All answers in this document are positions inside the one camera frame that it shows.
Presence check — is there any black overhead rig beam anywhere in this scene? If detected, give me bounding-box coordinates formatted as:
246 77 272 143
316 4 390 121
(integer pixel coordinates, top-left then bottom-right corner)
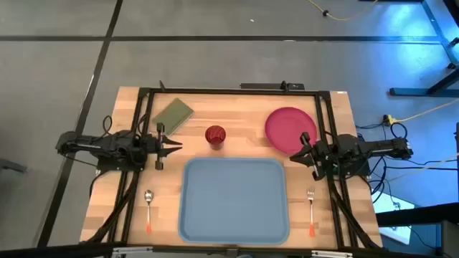
0 242 459 258

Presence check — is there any grey flat floor object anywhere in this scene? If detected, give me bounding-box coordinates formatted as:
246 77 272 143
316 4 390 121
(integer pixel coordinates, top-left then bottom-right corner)
0 158 28 174

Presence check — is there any white floor sheet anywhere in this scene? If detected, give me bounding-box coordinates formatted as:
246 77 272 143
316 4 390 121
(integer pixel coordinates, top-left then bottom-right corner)
372 192 417 245

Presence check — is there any black slanted beam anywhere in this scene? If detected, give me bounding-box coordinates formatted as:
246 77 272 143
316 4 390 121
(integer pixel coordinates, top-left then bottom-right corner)
375 201 459 227

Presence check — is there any black metal table frame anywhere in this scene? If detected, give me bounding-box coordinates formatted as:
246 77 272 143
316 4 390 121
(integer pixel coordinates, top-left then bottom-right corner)
85 80 383 252

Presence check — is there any green notebook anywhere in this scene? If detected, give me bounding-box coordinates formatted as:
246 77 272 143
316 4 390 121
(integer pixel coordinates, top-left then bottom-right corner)
151 97 196 137

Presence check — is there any pale thin cable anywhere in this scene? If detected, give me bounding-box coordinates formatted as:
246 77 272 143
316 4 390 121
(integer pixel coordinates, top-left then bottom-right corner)
386 153 459 183

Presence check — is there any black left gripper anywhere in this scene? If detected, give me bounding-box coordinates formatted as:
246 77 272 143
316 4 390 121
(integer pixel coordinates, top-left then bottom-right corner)
145 122 184 171

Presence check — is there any yellow cable with black plug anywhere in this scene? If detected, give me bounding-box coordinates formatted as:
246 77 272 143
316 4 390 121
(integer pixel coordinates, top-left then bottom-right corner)
307 0 379 22

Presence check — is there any dark red ribbed cup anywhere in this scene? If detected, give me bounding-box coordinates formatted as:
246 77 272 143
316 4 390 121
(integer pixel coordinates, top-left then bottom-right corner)
204 125 227 151

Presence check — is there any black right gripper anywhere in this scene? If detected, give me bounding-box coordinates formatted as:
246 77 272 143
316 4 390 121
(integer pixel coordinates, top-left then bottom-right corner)
289 131 329 181

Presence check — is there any black metal floor stand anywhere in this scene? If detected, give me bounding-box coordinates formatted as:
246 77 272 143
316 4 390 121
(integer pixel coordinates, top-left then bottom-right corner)
358 0 459 98

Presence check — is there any metal spoon orange handle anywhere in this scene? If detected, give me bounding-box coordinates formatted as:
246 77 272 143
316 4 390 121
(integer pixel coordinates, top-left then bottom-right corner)
143 189 155 236

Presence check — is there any black floor cable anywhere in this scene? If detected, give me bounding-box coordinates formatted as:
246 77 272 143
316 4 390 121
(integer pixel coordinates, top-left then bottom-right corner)
383 165 459 172
408 157 459 166

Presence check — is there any grey box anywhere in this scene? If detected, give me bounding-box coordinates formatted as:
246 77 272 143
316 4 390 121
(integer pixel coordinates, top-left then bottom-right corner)
440 220 459 258

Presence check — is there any red plastic plate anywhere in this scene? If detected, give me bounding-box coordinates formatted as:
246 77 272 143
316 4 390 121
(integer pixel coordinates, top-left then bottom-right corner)
264 106 318 156

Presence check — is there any looped black cable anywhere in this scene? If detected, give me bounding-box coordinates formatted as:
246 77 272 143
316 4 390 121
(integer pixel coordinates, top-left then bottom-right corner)
389 122 409 140

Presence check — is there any blue plastic tray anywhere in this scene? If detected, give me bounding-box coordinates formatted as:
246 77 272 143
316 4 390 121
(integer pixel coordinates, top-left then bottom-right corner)
178 157 290 247

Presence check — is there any metal fork orange handle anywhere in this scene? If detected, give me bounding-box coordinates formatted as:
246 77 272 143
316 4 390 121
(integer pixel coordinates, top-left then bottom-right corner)
307 188 316 238

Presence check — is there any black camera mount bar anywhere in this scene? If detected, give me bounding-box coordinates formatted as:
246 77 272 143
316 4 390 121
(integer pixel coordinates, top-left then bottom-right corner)
240 81 306 91

